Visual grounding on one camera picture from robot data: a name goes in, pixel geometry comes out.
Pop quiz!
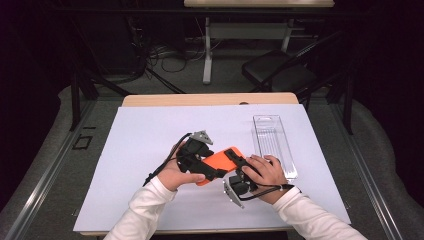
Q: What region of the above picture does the metal floor rail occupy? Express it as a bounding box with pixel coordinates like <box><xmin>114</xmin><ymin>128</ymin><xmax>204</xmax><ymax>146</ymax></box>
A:
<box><xmin>3</xmin><ymin>99</ymin><xmax>98</xmax><ymax>240</ymax></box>
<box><xmin>333</xmin><ymin>99</ymin><xmax>404</xmax><ymax>240</ymax></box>

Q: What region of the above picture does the clear plastic packaging tray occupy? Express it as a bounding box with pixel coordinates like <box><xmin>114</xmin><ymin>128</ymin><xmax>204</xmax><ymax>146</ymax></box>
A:
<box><xmin>252</xmin><ymin>114</ymin><xmax>299</xmax><ymax>181</ymax></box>

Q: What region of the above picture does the white board sheet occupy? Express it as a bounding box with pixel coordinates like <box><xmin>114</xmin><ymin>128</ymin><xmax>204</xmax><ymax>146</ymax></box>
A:
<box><xmin>72</xmin><ymin>103</ymin><xmax>352</xmax><ymax>234</ymax></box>

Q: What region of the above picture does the black folding chair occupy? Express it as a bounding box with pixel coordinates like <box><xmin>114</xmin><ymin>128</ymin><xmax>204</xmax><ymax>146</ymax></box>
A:
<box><xmin>241</xmin><ymin>31</ymin><xmax>348</xmax><ymax>101</ymax></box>

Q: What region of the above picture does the white-legged desk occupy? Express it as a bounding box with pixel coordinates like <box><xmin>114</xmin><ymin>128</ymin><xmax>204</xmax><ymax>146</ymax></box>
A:
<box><xmin>183</xmin><ymin>0</ymin><xmax>335</xmax><ymax>85</ymax></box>

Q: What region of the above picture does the person's right hand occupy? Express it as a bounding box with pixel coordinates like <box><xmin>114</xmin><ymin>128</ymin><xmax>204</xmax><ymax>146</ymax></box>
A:
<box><xmin>241</xmin><ymin>154</ymin><xmax>295</xmax><ymax>205</ymax></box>

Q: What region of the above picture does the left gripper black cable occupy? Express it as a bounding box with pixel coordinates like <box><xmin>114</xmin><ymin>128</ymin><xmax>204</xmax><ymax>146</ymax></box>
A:
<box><xmin>143</xmin><ymin>132</ymin><xmax>194</xmax><ymax>187</ymax></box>

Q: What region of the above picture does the orange phone case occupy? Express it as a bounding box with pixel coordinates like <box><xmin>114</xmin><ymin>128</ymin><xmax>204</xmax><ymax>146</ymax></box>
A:
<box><xmin>195</xmin><ymin>145</ymin><xmax>248</xmax><ymax>187</ymax></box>

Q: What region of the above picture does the bundle of floor cables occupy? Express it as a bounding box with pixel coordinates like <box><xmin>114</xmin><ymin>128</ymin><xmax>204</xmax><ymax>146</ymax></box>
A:
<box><xmin>146</xmin><ymin>43</ymin><xmax>208</xmax><ymax>74</ymax></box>

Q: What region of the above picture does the person's left hand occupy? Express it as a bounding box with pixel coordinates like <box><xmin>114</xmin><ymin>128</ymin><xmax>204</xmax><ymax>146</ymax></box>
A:
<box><xmin>156</xmin><ymin>142</ymin><xmax>206</xmax><ymax>192</ymax></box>

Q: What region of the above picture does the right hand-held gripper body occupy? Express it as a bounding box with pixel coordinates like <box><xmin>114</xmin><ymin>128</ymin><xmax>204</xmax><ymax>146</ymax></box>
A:
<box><xmin>222</xmin><ymin>173</ymin><xmax>260</xmax><ymax>210</ymax></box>

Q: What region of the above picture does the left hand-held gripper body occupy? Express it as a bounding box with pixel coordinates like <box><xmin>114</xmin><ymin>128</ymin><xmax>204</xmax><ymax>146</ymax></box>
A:
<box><xmin>175</xmin><ymin>129</ymin><xmax>215</xmax><ymax>174</ymax></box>

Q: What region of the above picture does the black metal stand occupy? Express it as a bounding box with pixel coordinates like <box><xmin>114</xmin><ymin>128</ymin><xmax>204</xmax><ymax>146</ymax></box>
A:
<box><xmin>68</xmin><ymin>63</ymin><xmax>134</xmax><ymax>132</ymax></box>

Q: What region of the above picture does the black tape square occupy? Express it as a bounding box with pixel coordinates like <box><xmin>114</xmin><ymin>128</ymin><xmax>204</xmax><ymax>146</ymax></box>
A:
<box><xmin>72</xmin><ymin>134</ymin><xmax>94</xmax><ymax>151</ymax></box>

